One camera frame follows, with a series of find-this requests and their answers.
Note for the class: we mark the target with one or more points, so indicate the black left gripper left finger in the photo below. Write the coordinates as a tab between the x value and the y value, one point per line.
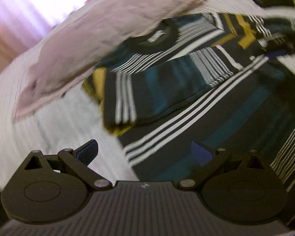
49	188

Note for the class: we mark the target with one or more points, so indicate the white striped bed cover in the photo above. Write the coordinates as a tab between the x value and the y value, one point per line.
65	122

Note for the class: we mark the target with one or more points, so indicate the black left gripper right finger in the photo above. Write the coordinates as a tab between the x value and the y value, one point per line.
242	189

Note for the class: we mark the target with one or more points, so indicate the striped teal yellow black garment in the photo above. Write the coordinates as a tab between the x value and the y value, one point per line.
209	78

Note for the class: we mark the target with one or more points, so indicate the pink folded blanket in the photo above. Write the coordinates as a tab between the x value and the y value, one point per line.
66	57

